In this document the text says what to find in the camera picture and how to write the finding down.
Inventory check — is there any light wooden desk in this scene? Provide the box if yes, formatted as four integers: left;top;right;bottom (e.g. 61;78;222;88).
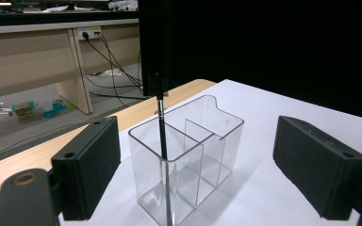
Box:
0;18;141;116

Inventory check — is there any blue plastic piece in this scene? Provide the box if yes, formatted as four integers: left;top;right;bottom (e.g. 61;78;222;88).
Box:
41;99;68;120

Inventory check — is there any green packet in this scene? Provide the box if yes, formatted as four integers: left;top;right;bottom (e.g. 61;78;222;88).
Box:
11;100;38;121

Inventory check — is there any white power strip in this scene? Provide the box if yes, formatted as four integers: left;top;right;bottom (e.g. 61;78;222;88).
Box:
76;25;103;41

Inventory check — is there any white table mat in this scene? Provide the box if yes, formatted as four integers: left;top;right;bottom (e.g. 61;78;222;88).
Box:
0;78;362;226

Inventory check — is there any black curtain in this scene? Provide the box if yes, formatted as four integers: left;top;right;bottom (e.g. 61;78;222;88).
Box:
138;0;362;122

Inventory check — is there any bundle of black cables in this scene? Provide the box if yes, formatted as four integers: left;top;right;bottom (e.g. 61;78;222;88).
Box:
80;30;146;108

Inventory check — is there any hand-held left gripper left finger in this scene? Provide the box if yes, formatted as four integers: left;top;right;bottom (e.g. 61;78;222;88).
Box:
50;115;123;222

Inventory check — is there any clear divided plastic container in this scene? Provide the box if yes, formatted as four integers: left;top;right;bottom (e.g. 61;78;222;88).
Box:
127;94;245;226

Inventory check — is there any white paper scrap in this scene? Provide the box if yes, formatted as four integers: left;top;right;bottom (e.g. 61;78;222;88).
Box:
101;67;124;77

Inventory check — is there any slim black pen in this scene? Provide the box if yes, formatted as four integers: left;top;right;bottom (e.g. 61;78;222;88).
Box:
156;93;174;226

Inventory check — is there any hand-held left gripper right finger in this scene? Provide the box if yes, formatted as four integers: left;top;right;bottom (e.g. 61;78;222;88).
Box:
271;115;362;221

